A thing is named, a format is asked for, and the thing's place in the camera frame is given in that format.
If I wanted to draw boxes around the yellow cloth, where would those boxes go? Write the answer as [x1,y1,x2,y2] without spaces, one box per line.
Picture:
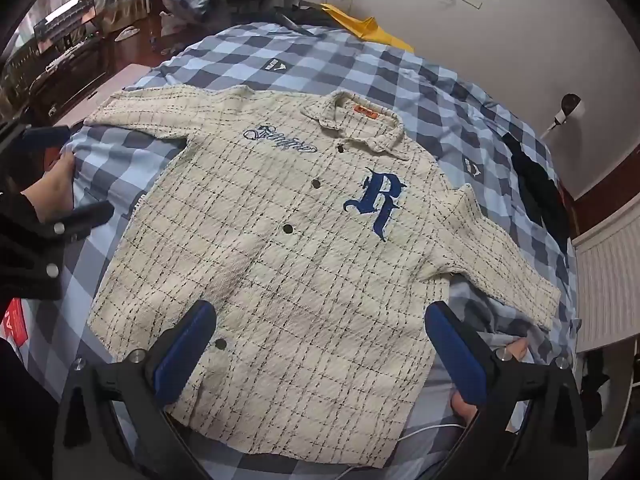
[320,2,416,53]

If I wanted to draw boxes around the computer monitor and keyboard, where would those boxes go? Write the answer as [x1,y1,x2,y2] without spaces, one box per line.
[32,0,98,53]

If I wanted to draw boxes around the cream plaid button shirt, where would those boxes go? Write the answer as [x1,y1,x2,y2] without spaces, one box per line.
[82,85,563,468]

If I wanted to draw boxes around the red packet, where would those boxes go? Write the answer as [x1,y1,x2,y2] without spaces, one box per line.
[0,297,31,351]

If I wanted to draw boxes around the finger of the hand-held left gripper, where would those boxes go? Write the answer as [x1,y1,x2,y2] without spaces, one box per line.
[0,122,71,153]
[35,201,115,246]

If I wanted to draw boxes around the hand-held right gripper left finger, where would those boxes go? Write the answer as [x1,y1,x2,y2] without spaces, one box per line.
[52,300,218,480]

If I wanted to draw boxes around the person's left hand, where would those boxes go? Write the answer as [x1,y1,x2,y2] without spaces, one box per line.
[22,151,78,224]

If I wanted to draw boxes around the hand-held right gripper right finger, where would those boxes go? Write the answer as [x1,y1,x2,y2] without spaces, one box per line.
[424,301,588,480]

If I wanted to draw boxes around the white cable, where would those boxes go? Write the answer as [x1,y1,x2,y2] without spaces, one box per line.
[335,422,463,480]

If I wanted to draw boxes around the dark wooden desk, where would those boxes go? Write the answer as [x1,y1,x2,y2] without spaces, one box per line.
[0,10,166,126]

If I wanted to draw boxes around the white and black wall device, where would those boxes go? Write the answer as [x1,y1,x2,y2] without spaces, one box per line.
[542,92,585,136]

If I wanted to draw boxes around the black garment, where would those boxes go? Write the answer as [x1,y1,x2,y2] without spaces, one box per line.
[502,130,571,256]

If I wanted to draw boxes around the white ribbed cabinet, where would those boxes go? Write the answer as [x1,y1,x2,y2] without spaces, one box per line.
[572,220,640,461]

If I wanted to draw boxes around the blue checked blanket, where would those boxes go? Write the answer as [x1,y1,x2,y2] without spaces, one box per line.
[10,20,581,480]

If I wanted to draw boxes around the dark clothes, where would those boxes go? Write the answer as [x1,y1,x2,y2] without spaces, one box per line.
[580,350,613,431]

